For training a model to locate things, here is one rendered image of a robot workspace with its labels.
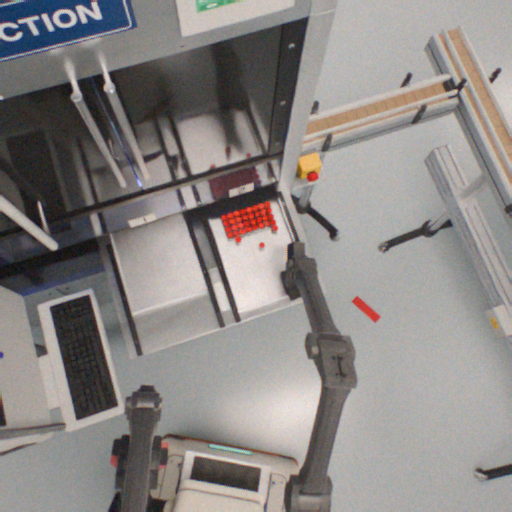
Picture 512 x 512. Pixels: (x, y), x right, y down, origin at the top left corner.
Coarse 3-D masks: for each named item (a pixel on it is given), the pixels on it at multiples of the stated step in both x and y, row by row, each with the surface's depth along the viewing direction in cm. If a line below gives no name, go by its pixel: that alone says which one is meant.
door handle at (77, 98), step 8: (72, 80) 101; (72, 88) 101; (72, 96) 97; (80, 96) 97; (80, 104) 98; (80, 112) 101; (88, 112) 102; (88, 120) 104; (88, 128) 107; (96, 128) 107; (96, 136) 110; (104, 144) 114; (104, 152) 117; (112, 160) 121; (112, 168) 124; (120, 176) 130; (120, 184) 134
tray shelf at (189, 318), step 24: (264, 192) 195; (288, 192) 195; (192, 216) 192; (216, 216) 192; (216, 264) 188; (120, 312) 183; (144, 312) 183; (168, 312) 183; (192, 312) 183; (240, 312) 184; (264, 312) 184; (144, 336) 181; (168, 336) 181; (192, 336) 181
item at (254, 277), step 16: (272, 208) 193; (288, 224) 189; (224, 240) 190; (256, 240) 190; (272, 240) 190; (288, 240) 190; (224, 256) 188; (240, 256) 189; (256, 256) 189; (272, 256) 189; (240, 272) 187; (256, 272) 187; (272, 272) 187; (240, 288) 186; (256, 288) 186; (272, 288) 186; (240, 304) 184; (256, 304) 182
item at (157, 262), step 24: (168, 216) 192; (120, 240) 189; (144, 240) 189; (168, 240) 189; (120, 264) 187; (144, 264) 187; (168, 264) 187; (192, 264) 187; (144, 288) 185; (168, 288) 185; (192, 288) 185
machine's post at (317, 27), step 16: (320, 0) 103; (336, 0) 104; (320, 16) 107; (304, 32) 112; (320, 32) 112; (304, 48) 116; (320, 48) 118; (304, 64) 121; (320, 64) 124; (304, 80) 128; (304, 96) 135; (304, 112) 143; (288, 128) 149; (304, 128) 152; (288, 144) 158; (288, 160) 170; (288, 176) 183
